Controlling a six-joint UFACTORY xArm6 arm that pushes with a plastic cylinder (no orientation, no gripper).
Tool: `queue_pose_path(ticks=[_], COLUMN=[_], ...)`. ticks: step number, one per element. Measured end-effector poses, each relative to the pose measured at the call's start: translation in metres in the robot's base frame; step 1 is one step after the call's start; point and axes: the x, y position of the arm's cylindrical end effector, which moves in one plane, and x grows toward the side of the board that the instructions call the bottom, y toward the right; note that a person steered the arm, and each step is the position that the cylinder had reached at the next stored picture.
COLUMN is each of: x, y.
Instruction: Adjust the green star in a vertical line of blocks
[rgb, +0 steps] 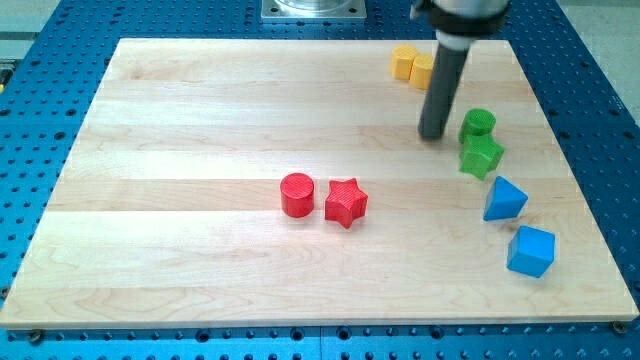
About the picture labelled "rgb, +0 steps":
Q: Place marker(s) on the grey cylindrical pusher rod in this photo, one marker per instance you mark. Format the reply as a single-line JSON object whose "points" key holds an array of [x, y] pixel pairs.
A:
{"points": [[451, 55]]}

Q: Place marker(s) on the green star block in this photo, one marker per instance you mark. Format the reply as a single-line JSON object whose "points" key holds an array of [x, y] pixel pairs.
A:
{"points": [[480, 155]]}

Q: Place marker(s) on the red star block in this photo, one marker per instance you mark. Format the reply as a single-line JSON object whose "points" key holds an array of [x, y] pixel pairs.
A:
{"points": [[345, 202]]}

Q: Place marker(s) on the yellow cylinder block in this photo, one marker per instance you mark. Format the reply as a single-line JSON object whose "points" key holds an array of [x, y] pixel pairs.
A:
{"points": [[421, 71]]}

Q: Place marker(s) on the yellow hexagon block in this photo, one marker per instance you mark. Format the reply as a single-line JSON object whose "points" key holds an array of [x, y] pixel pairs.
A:
{"points": [[401, 63]]}

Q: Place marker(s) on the green cylinder block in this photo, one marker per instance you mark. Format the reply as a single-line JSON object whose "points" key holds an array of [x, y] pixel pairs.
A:
{"points": [[476, 122]]}

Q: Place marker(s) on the blue triangle block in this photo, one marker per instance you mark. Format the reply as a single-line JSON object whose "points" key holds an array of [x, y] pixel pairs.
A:
{"points": [[504, 200]]}

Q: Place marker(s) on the red cylinder block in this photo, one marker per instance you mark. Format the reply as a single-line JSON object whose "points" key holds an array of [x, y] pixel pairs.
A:
{"points": [[297, 195]]}

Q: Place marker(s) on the blue cube block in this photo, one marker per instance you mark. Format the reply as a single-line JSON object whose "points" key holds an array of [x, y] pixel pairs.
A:
{"points": [[531, 251]]}

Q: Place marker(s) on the blue perforated table plate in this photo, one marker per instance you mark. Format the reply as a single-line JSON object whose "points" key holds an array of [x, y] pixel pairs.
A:
{"points": [[52, 88]]}

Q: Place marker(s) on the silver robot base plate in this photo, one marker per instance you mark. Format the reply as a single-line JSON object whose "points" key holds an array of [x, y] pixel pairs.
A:
{"points": [[313, 9]]}

